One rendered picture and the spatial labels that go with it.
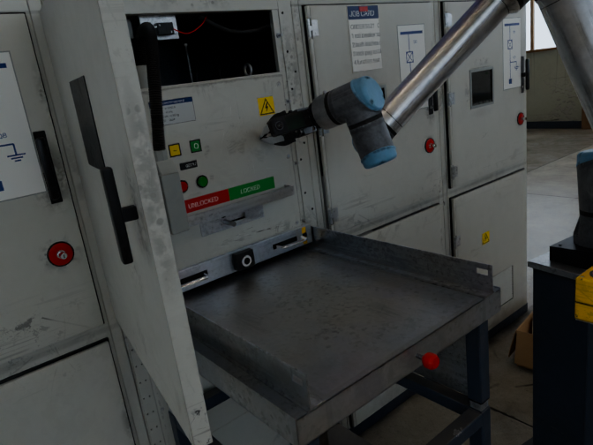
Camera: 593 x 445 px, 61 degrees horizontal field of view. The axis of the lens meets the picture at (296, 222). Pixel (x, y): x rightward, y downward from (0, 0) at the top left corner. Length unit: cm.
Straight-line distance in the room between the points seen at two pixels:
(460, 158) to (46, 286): 165
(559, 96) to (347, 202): 801
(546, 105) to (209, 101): 858
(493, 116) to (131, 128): 197
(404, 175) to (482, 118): 55
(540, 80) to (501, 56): 719
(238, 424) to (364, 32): 134
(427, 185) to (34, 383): 151
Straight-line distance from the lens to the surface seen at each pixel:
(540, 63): 969
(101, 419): 149
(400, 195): 197
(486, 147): 244
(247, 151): 146
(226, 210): 138
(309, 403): 88
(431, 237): 216
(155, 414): 157
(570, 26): 139
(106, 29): 71
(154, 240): 73
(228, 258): 144
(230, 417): 171
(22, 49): 128
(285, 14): 164
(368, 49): 183
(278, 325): 117
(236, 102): 144
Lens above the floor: 137
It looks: 16 degrees down
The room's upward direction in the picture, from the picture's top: 8 degrees counter-clockwise
